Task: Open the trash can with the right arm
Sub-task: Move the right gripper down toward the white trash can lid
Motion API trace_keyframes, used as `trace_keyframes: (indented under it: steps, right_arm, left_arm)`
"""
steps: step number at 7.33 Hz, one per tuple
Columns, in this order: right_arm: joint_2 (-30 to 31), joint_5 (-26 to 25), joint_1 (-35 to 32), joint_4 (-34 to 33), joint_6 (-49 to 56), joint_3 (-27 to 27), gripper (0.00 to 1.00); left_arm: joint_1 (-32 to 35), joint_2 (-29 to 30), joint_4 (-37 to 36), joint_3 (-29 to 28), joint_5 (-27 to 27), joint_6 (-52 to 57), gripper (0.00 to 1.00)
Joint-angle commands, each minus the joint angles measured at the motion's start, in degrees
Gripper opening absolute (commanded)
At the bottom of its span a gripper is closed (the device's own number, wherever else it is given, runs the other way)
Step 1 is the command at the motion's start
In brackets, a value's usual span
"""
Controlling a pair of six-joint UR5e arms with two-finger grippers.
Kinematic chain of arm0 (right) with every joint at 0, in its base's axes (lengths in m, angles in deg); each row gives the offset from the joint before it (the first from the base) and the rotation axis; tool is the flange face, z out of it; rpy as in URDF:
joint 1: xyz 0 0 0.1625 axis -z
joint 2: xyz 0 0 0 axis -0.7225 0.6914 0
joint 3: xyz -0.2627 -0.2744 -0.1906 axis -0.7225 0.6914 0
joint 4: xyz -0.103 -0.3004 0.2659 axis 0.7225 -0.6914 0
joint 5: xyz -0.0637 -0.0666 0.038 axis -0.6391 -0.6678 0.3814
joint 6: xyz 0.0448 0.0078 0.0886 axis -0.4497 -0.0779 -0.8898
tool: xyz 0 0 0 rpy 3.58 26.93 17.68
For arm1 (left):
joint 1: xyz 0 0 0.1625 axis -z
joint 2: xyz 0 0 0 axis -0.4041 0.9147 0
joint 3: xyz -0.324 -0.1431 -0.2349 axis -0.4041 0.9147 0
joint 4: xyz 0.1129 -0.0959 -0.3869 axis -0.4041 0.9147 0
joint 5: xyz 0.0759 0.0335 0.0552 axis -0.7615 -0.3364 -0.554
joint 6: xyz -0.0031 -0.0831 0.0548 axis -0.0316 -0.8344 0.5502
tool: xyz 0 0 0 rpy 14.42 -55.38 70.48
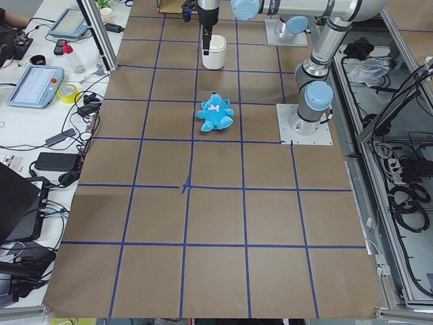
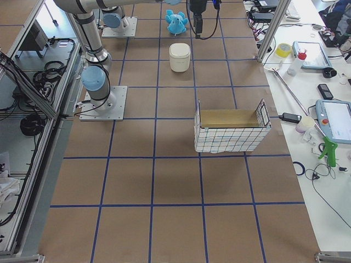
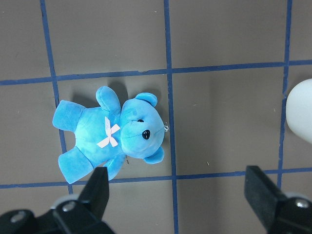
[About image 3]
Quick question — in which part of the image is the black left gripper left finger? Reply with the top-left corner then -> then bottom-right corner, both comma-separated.
0,167 -> 114,234

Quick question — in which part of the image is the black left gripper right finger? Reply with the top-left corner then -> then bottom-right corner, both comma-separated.
244,166 -> 312,234

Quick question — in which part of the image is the white plastic trash can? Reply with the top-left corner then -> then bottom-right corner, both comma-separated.
286,79 -> 312,144

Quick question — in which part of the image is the blue teddy bear plush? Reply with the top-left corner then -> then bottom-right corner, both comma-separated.
52,86 -> 166,184

